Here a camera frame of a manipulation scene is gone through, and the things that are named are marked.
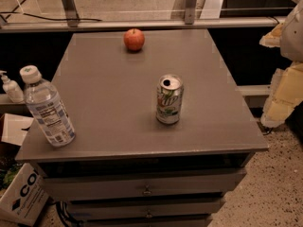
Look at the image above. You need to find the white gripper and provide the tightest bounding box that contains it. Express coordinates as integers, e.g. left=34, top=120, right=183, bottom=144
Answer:
left=259, top=0, right=303, bottom=128

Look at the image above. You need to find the green white 7up can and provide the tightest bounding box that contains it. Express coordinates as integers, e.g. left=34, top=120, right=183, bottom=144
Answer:
left=156, top=74, right=184, bottom=125

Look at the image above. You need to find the red apple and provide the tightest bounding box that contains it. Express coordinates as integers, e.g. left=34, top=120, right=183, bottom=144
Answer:
left=123, top=28, right=145, bottom=51

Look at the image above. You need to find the grey drawer cabinet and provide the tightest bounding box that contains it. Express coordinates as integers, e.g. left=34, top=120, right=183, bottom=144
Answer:
left=17, top=29, right=267, bottom=227

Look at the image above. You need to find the clear plastic water bottle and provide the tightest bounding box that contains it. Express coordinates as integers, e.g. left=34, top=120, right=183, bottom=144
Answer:
left=20, top=65, right=76, bottom=147

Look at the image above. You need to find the white pump sanitizer bottle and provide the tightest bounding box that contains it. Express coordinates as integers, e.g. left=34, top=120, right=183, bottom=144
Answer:
left=0, top=70, right=24, bottom=103

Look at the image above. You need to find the brown open cardboard box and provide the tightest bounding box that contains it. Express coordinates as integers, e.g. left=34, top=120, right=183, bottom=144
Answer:
left=0, top=113, right=34, bottom=168

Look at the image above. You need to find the white cardboard box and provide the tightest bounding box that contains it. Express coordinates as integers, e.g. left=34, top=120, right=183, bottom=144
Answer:
left=0, top=164, right=48, bottom=226

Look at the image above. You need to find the metal railing frame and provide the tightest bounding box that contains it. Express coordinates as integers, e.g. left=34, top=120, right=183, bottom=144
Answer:
left=0, top=0, right=303, bottom=34

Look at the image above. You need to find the black cable on floor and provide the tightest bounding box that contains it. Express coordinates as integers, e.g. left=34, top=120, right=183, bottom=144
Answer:
left=0, top=11, right=103, bottom=23

